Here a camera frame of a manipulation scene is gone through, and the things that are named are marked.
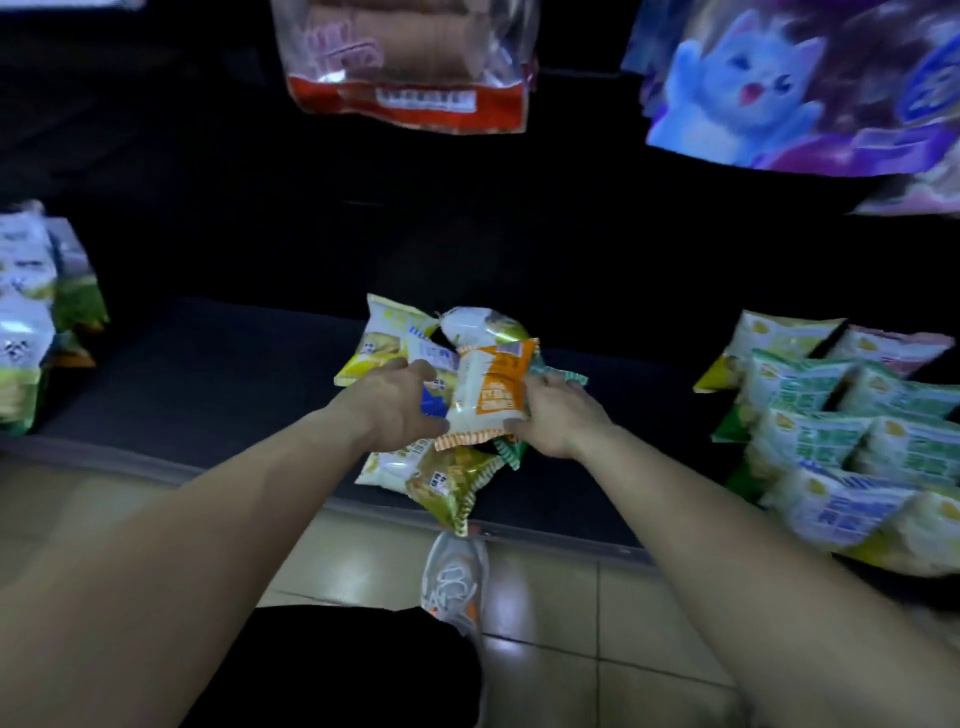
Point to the person's right hand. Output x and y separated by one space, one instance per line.
562 420

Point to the person's left hand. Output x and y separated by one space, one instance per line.
390 405

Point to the green striped snack packet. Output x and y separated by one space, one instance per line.
511 452
810 442
900 394
915 450
795 382

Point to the orange snack packet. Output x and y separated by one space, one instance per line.
487 390

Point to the olive striped snack packet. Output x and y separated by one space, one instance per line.
442 480

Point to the red white snack packet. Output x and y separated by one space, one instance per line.
405 75

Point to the stack of green potato packets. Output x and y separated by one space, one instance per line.
26 322

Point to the purple cat candy bag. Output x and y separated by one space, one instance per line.
765 97

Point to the person's right forearm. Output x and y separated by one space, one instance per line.
765 600

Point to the person's left forearm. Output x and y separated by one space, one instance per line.
165 585

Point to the grey orange sneaker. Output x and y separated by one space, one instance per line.
454 577

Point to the black shorts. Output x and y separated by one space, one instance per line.
330 675

